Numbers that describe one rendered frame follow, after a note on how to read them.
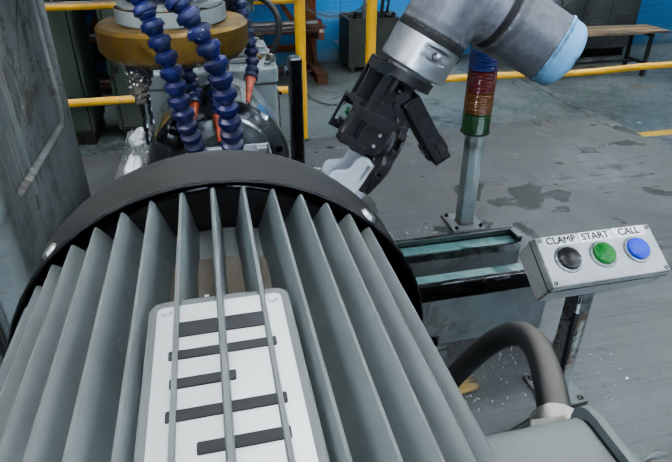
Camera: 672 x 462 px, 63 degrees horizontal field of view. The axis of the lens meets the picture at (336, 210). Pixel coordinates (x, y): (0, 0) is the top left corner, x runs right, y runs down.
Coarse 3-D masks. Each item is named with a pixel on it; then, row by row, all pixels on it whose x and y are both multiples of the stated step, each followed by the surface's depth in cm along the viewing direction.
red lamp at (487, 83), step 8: (472, 72) 111; (480, 72) 110; (488, 72) 109; (496, 72) 110; (472, 80) 111; (480, 80) 110; (488, 80) 110; (496, 80) 112; (472, 88) 112; (480, 88) 111; (488, 88) 111
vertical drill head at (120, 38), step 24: (120, 0) 66; (192, 0) 63; (216, 0) 66; (96, 24) 64; (120, 24) 63; (168, 24) 61; (216, 24) 64; (240, 24) 65; (120, 48) 60; (144, 48) 60; (192, 48) 60; (240, 48) 65; (144, 72) 64; (144, 96) 66; (144, 120) 68
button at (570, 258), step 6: (558, 252) 69; (564, 252) 69; (570, 252) 69; (576, 252) 69; (558, 258) 69; (564, 258) 68; (570, 258) 69; (576, 258) 69; (564, 264) 68; (570, 264) 68; (576, 264) 68
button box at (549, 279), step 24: (552, 240) 70; (576, 240) 71; (600, 240) 71; (624, 240) 72; (648, 240) 72; (528, 264) 72; (552, 264) 69; (600, 264) 69; (624, 264) 70; (648, 264) 70; (552, 288) 67; (576, 288) 69; (600, 288) 71
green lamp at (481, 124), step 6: (468, 114) 115; (462, 120) 117; (468, 120) 115; (474, 120) 114; (480, 120) 114; (486, 120) 114; (462, 126) 117; (468, 126) 116; (474, 126) 115; (480, 126) 115; (486, 126) 115; (468, 132) 116; (474, 132) 115; (480, 132) 115; (486, 132) 116
